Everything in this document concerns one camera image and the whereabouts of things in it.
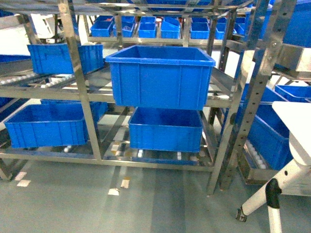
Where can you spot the blue bin lower shelf centre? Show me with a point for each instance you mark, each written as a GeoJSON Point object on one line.
{"type": "Point", "coordinates": [165, 129]}

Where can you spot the blue bin shelf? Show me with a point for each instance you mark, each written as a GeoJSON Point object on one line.
{"type": "Point", "coordinates": [165, 129]}
{"type": "Point", "coordinates": [51, 123]}

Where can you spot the large blue bin on shelf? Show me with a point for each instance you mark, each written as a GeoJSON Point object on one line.
{"type": "Point", "coordinates": [161, 77]}

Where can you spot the blue bin lower shelf left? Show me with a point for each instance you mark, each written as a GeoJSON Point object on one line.
{"type": "Point", "coordinates": [51, 123]}

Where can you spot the stainless steel roller shelf rack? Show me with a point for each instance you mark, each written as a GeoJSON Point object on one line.
{"type": "Point", "coordinates": [85, 95]}

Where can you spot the blue bin right rack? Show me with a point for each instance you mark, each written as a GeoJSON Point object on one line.
{"type": "Point", "coordinates": [268, 134]}

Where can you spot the blue bin far left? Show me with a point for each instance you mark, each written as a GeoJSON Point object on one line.
{"type": "Point", "coordinates": [55, 58]}

